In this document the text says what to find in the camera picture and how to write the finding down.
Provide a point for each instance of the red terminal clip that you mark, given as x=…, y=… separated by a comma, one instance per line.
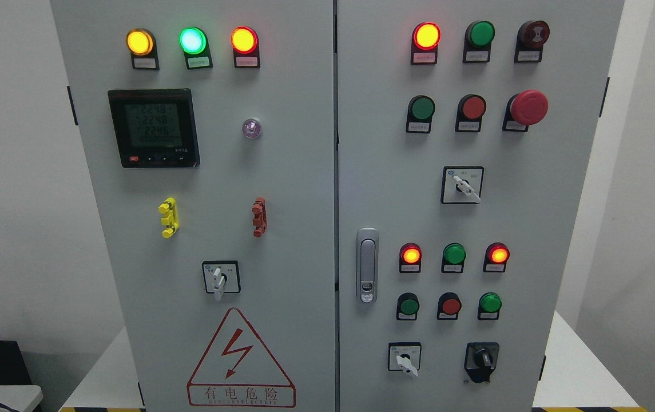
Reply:
x=259, y=217

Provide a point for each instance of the green push button second row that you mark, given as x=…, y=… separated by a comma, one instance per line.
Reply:
x=419, y=114

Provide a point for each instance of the grey cabinet door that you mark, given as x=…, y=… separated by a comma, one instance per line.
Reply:
x=391, y=180
x=287, y=275

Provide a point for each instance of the red lit indicator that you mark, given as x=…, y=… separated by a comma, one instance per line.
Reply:
x=496, y=257
x=425, y=43
x=410, y=258

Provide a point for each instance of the white rotary switch door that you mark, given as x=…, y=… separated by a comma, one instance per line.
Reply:
x=221, y=277

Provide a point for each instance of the green lit indicator light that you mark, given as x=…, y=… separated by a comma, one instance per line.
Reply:
x=195, y=46

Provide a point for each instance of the red lit indicator lower left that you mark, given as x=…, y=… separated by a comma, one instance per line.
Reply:
x=410, y=258

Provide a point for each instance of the white rotary switch bottom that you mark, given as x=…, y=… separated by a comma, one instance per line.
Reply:
x=404, y=357

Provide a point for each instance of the white rotary switch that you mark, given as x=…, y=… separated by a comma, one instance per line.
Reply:
x=462, y=185
x=404, y=357

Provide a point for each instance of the red push button second row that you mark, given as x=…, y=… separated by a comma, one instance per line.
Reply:
x=470, y=111

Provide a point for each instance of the white box bottom left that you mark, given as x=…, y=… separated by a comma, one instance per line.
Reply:
x=21, y=397

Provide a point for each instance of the red emergency stop button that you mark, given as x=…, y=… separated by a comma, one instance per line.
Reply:
x=526, y=108

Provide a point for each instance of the green indicator lower middle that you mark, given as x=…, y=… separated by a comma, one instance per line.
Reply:
x=453, y=259

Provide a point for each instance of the green push button top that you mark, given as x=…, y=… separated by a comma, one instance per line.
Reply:
x=477, y=42

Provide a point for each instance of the dark red buzzer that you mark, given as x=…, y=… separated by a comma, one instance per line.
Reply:
x=531, y=38

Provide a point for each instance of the yellow indicator light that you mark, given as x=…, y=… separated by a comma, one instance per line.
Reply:
x=142, y=49

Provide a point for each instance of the red electrical warning sticker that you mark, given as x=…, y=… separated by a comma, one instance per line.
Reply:
x=238, y=370

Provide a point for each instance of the green indicator lower right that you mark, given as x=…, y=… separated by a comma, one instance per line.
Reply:
x=489, y=306

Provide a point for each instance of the green push button lower left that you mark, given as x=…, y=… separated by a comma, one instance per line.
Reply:
x=407, y=306

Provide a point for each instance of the red push button lower middle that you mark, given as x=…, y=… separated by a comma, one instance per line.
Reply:
x=448, y=307

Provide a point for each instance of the clear small light bulb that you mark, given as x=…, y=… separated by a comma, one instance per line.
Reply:
x=252, y=128

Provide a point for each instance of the red indicator light left door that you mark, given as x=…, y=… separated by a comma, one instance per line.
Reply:
x=245, y=43

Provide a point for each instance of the red lit indicator lower right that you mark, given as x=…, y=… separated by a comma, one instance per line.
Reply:
x=496, y=257

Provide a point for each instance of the green push button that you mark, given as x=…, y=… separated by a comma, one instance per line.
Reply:
x=477, y=42
x=407, y=306

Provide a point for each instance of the left grey cabinet door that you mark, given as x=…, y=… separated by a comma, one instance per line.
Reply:
x=287, y=275

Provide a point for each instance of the silver door lock handle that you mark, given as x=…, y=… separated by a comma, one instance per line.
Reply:
x=367, y=253

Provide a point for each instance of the black digital power meter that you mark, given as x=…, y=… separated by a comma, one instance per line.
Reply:
x=155, y=128

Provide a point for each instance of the white rotary switch upper right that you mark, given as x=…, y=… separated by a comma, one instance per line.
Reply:
x=462, y=185

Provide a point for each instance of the yellow terminal clip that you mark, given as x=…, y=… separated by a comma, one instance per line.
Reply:
x=169, y=217

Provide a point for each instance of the right grey cabinet door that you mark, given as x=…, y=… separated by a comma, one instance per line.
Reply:
x=391, y=180

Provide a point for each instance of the red lit indicator top right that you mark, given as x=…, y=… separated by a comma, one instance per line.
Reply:
x=425, y=43

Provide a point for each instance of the black selector knob switch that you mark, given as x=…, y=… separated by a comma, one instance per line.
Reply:
x=481, y=360

